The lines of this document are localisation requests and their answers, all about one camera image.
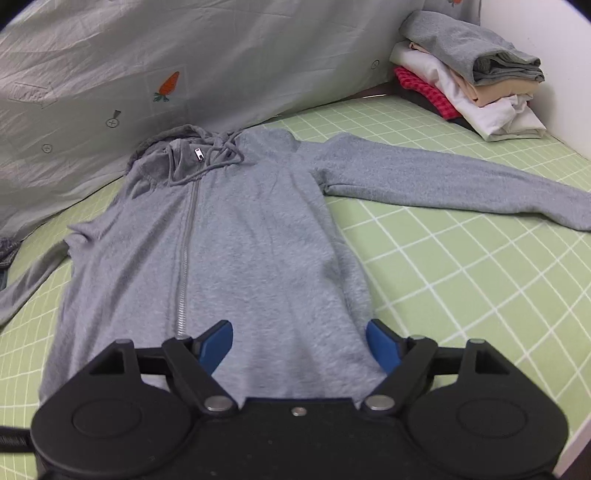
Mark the folded black garment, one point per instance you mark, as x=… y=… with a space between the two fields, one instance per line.
x=429 y=107

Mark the grey zip hoodie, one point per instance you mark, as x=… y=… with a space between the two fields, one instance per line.
x=258 y=258

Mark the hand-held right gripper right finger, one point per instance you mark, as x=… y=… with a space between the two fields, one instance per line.
x=384 y=344

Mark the pile of folded clothes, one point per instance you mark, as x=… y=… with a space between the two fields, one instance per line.
x=489 y=115

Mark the grey carrot print quilt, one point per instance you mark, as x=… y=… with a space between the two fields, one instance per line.
x=175 y=87

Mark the folded grey garment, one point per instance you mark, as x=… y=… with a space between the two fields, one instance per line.
x=466 y=46

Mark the folded red checked garment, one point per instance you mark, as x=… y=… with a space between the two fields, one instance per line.
x=429 y=92

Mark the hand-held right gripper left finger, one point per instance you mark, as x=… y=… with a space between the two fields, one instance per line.
x=217 y=343

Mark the folded beige garment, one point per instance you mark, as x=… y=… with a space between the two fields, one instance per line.
x=489 y=90

